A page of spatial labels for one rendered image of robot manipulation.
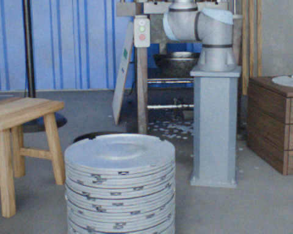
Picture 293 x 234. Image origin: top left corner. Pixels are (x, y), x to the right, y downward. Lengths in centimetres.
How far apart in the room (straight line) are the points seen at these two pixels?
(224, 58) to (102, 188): 79
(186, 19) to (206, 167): 58
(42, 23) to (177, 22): 209
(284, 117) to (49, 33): 230
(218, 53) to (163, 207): 72
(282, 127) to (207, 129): 34
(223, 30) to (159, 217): 80
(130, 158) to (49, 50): 262
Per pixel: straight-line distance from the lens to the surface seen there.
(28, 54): 272
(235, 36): 231
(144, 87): 228
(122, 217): 114
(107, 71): 368
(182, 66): 242
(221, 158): 178
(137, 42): 219
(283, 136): 191
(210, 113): 173
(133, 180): 110
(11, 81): 381
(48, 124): 179
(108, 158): 117
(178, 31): 176
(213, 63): 170
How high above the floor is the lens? 70
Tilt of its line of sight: 11 degrees down
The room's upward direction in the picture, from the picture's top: straight up
